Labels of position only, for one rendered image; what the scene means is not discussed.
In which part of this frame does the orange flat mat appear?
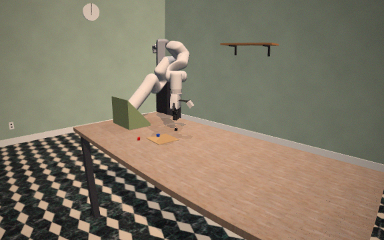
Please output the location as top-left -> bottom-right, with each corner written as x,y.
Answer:
147,134 -> 179,145

